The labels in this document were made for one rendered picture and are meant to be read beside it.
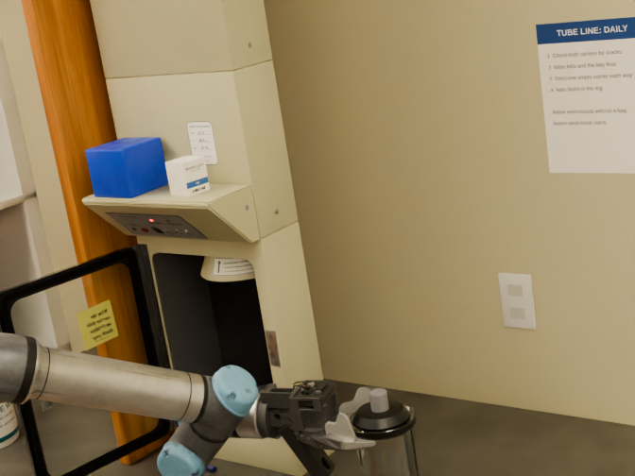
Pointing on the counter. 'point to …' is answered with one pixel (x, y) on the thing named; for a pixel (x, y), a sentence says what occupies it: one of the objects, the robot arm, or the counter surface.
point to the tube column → (180, 36)
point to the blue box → (127, 167)
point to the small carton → (187, 176)
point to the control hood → (191, 211)
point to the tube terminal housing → (202, 81)
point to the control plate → (156, 225)
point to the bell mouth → (227, 269)
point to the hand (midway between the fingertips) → (383, 431)
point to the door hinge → (153, 309)
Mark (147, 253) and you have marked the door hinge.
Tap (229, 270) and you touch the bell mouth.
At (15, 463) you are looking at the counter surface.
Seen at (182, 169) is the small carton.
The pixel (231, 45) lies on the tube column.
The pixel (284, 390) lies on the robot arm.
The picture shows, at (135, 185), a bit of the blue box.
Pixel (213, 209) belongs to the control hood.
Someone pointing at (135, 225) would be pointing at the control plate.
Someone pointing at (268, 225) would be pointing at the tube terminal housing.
